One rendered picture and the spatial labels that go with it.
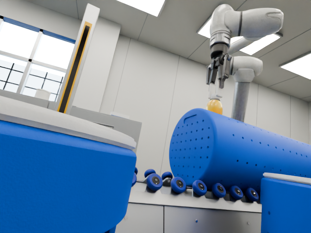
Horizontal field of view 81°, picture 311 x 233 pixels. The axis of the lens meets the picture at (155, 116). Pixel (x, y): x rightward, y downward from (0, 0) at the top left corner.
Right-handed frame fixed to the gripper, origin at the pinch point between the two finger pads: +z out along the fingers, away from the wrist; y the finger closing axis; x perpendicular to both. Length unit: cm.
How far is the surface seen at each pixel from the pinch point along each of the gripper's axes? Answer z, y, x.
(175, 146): 25.7, -8.2, -11.1
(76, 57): -7, -29, -57
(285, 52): -202, -135, 273
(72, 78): 3, -29, -56
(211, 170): 32.5, 12.5, -9.8
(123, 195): 35, 40, -44
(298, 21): -203, -80, 214
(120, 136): 30, 41, -45
